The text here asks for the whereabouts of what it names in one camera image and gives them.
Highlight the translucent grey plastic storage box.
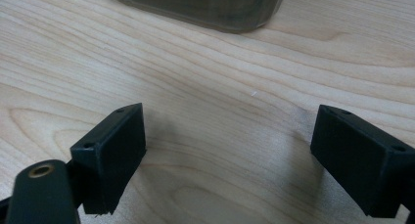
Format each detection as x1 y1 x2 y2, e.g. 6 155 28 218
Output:
106 0 289 34

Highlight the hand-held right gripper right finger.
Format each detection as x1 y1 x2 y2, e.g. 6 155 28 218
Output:
309 104 415 219

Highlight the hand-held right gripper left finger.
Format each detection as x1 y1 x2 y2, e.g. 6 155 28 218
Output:
69 103 147 216

